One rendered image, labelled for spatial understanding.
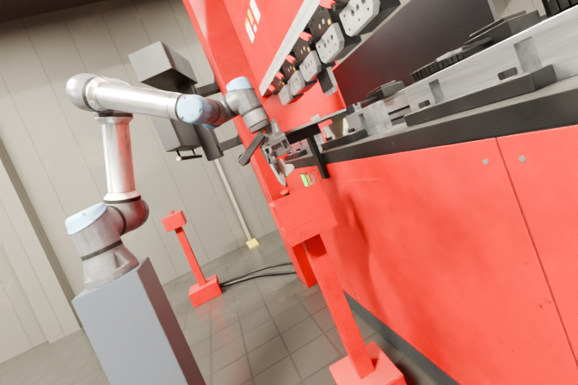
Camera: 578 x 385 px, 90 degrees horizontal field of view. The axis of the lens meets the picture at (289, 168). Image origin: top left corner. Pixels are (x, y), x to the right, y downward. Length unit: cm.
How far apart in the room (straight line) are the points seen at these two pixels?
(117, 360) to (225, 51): 172
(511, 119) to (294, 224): 60
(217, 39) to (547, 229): 195
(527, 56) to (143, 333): 114
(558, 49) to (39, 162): 426
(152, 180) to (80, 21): 205
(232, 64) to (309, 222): 142
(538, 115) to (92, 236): 107
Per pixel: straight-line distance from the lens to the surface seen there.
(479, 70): 70
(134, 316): 106
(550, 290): 68
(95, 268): 107
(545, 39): 64
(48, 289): 418
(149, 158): 394
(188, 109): 80
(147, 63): 230
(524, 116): 53
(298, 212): 89
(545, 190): 56
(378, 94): 128
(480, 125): 57
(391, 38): 166
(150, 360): 111
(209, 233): 392
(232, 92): 92
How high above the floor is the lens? 94
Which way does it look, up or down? 3 degrees down
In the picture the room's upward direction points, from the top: 22 degrees counter-clockwise
